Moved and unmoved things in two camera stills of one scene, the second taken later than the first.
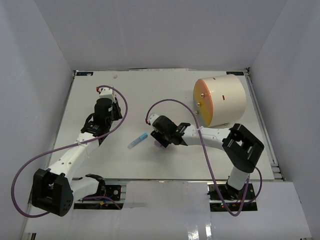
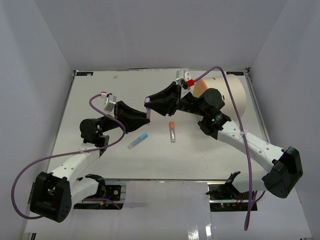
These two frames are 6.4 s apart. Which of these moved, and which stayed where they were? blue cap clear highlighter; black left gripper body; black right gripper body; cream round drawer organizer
Moved: black right gripper body; black left gripper body
Stayed: blue cap clear highlighter; cream round drawer organizer
